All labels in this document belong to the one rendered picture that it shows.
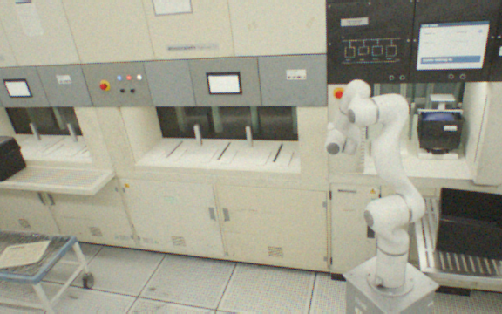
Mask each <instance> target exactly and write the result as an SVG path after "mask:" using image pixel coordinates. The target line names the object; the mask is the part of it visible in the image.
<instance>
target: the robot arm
mask: <svg viewBox="0 0 502 314"><path fill-rule="evenodd" d="M408 116H409V106H408V103H407V101H406V100H405V98H403V97H402V96H400V95H398V94H386V95H382V96H377V97H374V98H370V88H369V86H368V85H367V84H366V83H364V82H362V81H361V80H354V81H352V82H350V83H349V84H348V85H347V86H346V88H345V90H344V92H343V96H342V98H341V101H340V103H339V106H338V108H337V110H336V115H335V117H334V119H333V123H328V126H327V136H326V141H325V145H324V151H325V153H326V154H328V155H330V156H337V155H338V154H340V153H342V154H347V155H354V154H355V153H356V152H357V150H358V148H359V147H360V144H361V139H362V136H361V133H360V130H359V128H358V126H359V127H365V126H373V125H376V124H380V123H382V124H383V127H382V130H381V132H380V134H379V135H378V136H377V137H376V139H375V141H374V142H373V144H372V148H371V152H372V158H373V162H374V166H375V170H376V173H377V175H378V176H379V177H380V179H382V180H383V181H385V182H387V183H389V184H390V185H392V186H393V187H394V189H395V191H396V193H395V194H394V195H391V196H387V197H384V198H381V199H378V200H375V201H372V202H371V203H369V204H368V205H367V207H366V208H365V210H364V213H363V217H364V220H365V221H366V223H367V224H368V225H369V227H370V228H371V229H372V230H373V231H374V232H375V233H376V234H377V252H376V264H374V265H372V266H371V267H370V268H369V270H368V273H367V280H368V283H369V285H370V286H371V287H372V288H373V289H374V290H375V291H377V292H378V293H380V294H383V295H385V296H388V297H401V296H404V295H406V294H407V293H409V292H410V291H411V289H412V287H413V277H412V275H411V273H410V272H409V271H408V270H407V262H408V255H409V247H410V238H409V235H408V233H407V232H406V230H404V229H402V228H399V227H398V226H401V225H404V224H407V223H410V222H414V221H417V220H418V219H420V218H421V217H422V216H423V215H424V212H425V203H424V199H423V197H422V195H421V194H419V192H418V191H417V190H416V188H415V187H414V186H413V185H412V183H411V182H410V180H409V179H408V177H407V175H406V173H405V172H404V167H403V163H402V159H401V154H400V148H399V139H400V135H401V132H402V130H403V128H404V125H405V123H406V121H407V119H408ZM345 136H346V137H348V138H345Z"/></svg>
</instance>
